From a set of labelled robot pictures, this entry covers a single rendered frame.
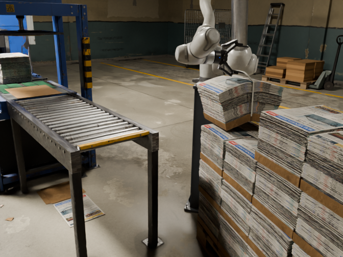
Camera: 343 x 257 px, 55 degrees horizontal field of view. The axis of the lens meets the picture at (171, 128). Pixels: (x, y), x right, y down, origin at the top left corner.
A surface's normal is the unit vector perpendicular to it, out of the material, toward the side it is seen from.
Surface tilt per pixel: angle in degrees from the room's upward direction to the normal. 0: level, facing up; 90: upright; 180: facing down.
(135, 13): 90
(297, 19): 90
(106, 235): 0
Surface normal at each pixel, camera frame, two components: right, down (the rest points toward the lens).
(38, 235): 0.02, -0.95
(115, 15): 0.62, 0.26
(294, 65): -0.80, 0.18
